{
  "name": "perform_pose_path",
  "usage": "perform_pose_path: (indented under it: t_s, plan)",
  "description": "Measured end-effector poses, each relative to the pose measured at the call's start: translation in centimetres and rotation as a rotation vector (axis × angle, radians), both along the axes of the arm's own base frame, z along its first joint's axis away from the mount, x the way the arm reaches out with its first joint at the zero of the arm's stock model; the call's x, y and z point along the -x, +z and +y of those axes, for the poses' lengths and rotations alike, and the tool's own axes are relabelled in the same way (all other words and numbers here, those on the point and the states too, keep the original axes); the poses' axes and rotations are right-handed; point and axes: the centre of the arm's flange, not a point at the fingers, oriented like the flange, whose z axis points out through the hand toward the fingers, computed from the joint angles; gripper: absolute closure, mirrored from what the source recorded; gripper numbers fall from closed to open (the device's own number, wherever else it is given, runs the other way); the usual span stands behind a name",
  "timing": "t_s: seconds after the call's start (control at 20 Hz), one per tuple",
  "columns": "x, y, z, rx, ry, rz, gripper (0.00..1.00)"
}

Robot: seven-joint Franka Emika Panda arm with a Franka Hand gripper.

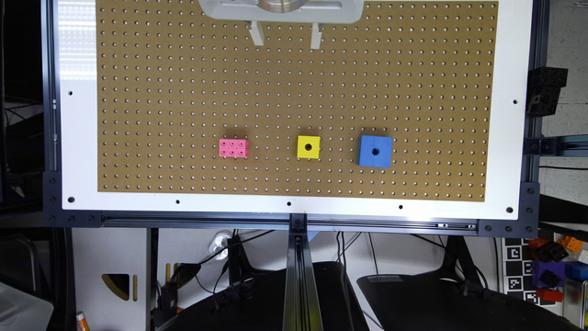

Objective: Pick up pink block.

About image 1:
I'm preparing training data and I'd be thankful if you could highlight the aluminium table frame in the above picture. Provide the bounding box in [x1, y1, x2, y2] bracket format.
[40, 0, 588, 331]

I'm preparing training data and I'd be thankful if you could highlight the orange tube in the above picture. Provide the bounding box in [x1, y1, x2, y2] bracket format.
[76, 312, 90, 331]

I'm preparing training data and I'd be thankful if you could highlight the pile of coloured blocks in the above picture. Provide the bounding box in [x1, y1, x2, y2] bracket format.
[528, 235, 587, 302]

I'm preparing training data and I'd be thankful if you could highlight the black cube cluster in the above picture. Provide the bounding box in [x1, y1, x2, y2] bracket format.
[526, 66, 569, 117]

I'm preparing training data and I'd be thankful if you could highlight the black office chair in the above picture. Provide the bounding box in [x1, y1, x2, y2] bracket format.
[169, 261, 368, 331]
[357, 274, 578, 331]

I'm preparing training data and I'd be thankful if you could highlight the blue cube with hole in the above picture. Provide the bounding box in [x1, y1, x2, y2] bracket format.
[357, 135, 393, 168]

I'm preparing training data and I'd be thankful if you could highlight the black office chair right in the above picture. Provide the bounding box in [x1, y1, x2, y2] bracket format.
[357, 274, 578, 331]

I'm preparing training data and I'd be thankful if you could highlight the yellow cube with hole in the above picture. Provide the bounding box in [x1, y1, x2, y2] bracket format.
[297, 135, 321, 159]

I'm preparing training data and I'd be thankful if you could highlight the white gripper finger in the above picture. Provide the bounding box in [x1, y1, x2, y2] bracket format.
[249, 20, 265, 46]
[311, 23, 322, 50]

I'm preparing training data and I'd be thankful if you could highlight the black white marker sheet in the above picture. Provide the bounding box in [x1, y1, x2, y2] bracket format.
[500, 238, 557, 307]

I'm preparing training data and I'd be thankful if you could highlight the black office chair left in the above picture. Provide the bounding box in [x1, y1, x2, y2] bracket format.
[169, 261, 368, 331]

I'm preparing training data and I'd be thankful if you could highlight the white cabinet panel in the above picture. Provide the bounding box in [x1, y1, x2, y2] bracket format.
[72, 228, 151, 331]

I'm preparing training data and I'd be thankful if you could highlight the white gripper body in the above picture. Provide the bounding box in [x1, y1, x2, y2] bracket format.
[198, 0, 364, 23]

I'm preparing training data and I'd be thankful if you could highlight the white table board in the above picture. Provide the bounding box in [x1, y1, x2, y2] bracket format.
[55, 1, 533, 222]

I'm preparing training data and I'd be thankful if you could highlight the pink lego block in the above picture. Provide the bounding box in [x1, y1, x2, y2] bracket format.
[219, 139, 249, 158]

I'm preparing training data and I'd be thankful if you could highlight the brown pegboard panel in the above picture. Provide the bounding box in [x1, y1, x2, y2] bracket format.
[96, 1, 499, 201]

